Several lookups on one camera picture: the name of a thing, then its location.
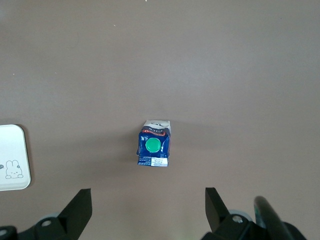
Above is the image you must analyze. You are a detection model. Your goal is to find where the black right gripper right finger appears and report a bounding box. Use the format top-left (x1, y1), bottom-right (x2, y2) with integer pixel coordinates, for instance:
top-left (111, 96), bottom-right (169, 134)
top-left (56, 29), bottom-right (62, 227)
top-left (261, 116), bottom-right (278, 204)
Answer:
top-left (201, 187), bottom-right (266, 240)

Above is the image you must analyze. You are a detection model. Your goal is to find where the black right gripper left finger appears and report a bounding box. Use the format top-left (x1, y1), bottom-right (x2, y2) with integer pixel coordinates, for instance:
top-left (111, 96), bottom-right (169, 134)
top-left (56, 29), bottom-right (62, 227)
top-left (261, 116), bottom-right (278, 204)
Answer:
top-left (17, 188), bottom-right (93, 240)

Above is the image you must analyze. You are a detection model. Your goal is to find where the blue milk carton green cap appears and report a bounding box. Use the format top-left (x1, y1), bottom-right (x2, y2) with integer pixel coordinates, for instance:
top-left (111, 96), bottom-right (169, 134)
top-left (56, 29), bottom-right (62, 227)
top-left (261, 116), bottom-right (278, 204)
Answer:
top-left (136, 119), bottom-right (172, 168)

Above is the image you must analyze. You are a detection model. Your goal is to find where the white tray with rabbit print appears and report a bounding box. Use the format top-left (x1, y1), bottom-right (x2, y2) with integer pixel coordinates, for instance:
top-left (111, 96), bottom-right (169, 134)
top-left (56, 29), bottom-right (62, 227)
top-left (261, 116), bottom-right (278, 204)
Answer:
top-left (0, 124), bottom-right (32, 192)

